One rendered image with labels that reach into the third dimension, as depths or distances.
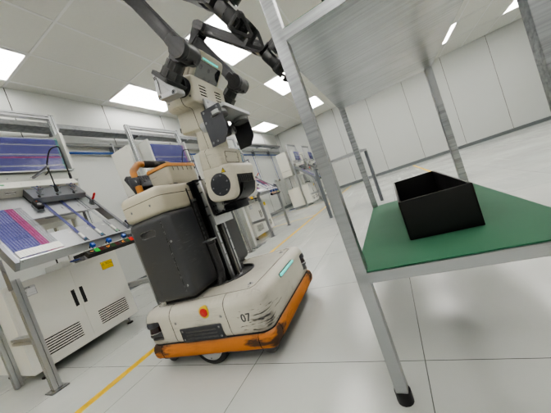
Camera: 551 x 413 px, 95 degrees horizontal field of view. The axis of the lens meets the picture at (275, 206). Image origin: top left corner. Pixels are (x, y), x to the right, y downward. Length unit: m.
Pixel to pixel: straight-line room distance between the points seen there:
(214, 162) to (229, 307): 0.62
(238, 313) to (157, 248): 0.47
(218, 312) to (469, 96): 10.12
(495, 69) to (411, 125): 2.60
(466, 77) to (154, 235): 10.22
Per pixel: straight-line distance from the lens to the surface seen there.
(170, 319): 1.31
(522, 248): 0.67
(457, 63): 10.69
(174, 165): 1.40
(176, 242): 1.19
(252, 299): 1.02
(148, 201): 1.23
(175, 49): 1.16
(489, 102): 10.65
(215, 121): 1.17
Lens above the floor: 0.59
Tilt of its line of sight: 2 degrees down
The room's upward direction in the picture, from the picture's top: 20 degrees counter-clockwise
